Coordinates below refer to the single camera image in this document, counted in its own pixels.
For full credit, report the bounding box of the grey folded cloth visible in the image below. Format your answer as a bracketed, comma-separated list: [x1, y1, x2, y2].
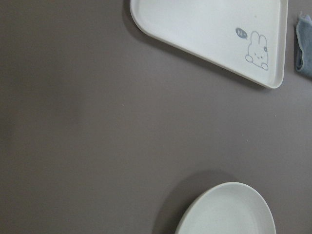
[295, 15, 312, 78]

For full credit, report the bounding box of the cream round plate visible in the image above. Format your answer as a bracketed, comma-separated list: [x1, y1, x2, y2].
[175, 182, 276, 234]

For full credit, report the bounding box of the cream rabbit tray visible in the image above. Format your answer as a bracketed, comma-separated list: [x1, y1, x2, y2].
[130, 0, 288, 89]

